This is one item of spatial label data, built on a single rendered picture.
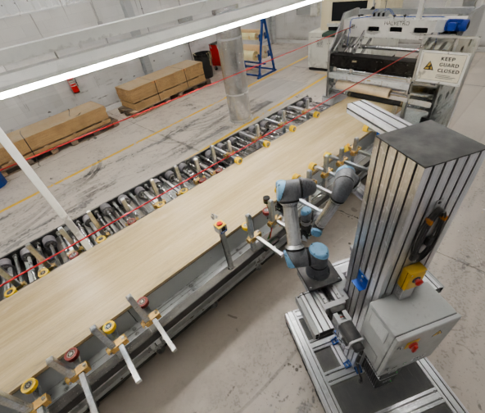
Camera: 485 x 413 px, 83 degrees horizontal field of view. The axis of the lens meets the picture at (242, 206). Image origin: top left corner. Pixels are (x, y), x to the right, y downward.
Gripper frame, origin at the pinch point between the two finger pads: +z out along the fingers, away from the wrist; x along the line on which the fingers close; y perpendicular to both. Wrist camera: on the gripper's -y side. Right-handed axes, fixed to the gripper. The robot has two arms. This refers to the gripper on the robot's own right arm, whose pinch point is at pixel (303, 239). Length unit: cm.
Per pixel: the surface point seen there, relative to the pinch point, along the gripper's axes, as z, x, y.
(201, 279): 20, -79, -46
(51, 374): 9, -195, -51
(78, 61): -153, -89, -58
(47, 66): -154, -101, -59
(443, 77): -53, 247, -8
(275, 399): 83, -87, 45
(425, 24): -95, 278, -52
